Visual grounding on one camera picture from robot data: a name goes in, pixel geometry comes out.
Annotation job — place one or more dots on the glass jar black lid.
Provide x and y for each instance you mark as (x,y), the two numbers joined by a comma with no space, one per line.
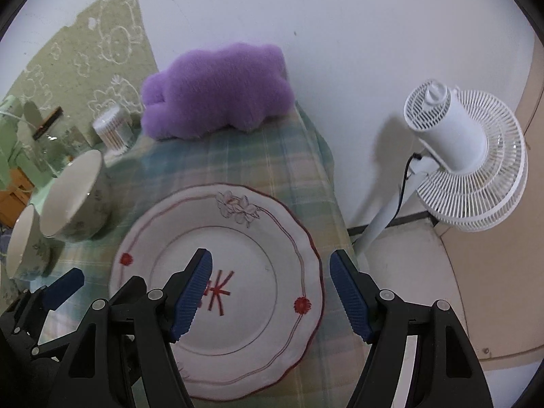
(59,141)

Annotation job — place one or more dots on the green cartoon wall cloth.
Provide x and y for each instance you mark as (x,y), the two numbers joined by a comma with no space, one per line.
(100,60)

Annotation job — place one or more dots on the white plate red pattern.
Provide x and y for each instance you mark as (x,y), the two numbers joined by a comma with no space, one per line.
(263,300)

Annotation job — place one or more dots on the white floral bowl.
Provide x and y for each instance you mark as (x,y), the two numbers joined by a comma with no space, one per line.
(28,251)
(80,200)

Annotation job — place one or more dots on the green desk fan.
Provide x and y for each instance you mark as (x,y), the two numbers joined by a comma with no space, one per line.
(15,154)

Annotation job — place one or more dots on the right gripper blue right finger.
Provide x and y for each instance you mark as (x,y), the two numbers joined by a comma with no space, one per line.
(357,292)

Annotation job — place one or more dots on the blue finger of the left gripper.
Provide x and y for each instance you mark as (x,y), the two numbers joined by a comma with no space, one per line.
(62,289)

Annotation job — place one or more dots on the wooden bed headboard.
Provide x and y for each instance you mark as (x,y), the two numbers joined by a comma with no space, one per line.
(15,197)

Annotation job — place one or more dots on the white standing fan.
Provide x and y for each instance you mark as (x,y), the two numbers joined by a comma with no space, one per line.
(472,170)

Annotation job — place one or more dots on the cotton swab container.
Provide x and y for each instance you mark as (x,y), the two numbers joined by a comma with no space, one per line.
(114,128)

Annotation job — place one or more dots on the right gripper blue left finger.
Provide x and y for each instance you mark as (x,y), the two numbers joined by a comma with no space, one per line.
(184,291)

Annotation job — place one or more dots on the purple plush toy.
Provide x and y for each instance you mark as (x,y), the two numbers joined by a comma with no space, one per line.
(203,91)

